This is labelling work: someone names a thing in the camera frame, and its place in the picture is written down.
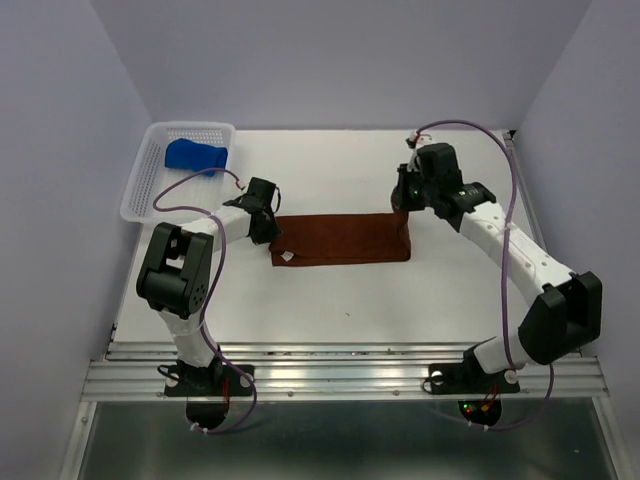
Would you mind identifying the aluminium rail frame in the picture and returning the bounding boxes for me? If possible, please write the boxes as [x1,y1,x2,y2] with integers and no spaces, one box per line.
[59,130,626,480]

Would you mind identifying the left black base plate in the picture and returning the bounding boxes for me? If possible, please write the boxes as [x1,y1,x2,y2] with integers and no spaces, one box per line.
[158,364,252,398]

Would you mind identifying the white plastic basket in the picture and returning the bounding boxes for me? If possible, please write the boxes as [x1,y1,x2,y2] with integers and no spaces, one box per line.
[120,121,238,225]

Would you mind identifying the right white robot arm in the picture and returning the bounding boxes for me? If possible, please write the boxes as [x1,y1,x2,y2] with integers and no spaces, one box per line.
[392,140,603,395]

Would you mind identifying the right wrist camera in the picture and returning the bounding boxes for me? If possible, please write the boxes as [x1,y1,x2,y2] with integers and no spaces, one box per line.
[405,132,425,173]

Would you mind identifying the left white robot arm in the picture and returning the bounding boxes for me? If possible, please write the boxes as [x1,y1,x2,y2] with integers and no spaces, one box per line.
[136,177,281,397]

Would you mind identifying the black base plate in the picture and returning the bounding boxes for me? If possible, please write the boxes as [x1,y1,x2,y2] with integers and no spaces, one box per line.
[158,364,252,398]
[421,363,520,398]

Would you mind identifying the blue towel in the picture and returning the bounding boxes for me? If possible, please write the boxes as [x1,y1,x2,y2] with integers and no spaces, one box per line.
[164,138,229,177]

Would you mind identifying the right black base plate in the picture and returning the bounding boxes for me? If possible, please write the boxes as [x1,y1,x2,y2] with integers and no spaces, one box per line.
[421,363,520,398]

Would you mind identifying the brown towel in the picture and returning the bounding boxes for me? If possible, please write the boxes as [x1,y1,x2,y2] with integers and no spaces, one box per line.
[269,210,411,267]

